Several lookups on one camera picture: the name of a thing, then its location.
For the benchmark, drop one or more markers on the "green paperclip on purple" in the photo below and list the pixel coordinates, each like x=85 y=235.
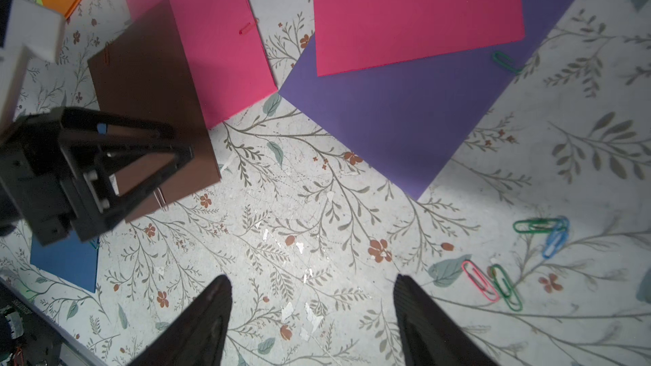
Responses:
x=506 y=62

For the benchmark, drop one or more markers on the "pink paperclip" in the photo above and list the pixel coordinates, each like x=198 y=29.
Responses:
x=480 y=281

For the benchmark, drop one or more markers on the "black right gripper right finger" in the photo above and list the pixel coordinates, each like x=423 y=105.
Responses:
x=428 y=335

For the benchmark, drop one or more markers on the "magenta paper sheet right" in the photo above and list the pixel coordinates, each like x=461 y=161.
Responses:
x=361 y=34

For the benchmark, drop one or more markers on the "purple paper sheet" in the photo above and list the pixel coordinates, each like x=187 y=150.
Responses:
x=407 y=120

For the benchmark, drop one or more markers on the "magenta paper sheet left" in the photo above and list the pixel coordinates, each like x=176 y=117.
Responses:
x=224 y=51

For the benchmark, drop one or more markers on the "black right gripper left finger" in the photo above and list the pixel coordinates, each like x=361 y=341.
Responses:
x=197 y=336

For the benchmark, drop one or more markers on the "blue paperclip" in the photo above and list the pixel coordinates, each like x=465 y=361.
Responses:
x=557 y=238

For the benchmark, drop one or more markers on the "brown paper sheet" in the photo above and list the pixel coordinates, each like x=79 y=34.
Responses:
x=144 y=74

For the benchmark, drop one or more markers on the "magenta paper sheet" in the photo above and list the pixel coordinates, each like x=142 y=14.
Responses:
x=361 y=34
x=224 y=51

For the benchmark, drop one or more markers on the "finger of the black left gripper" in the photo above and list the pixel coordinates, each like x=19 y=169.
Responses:
x=103 y=208
x=111 y=133

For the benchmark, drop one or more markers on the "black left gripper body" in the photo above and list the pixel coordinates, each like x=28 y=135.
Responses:
x=37 y=181

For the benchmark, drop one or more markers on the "blue paper sheet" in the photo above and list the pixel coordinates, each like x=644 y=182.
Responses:
x=70 y=259

